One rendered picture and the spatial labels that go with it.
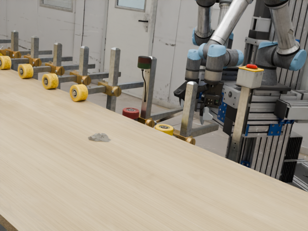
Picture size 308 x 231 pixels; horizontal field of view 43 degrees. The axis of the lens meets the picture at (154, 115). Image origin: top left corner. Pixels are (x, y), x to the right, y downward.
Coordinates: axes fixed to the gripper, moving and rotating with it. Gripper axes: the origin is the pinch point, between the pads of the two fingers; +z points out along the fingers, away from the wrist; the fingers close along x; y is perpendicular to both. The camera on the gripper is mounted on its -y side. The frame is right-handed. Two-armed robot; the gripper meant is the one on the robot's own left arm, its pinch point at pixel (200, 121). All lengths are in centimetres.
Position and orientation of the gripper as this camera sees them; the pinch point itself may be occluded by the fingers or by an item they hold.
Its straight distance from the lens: 183.0
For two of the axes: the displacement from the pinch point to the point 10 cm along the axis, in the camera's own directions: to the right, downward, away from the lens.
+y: 9.2, 2.1, -3.2
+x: 3.7, -2.4, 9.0
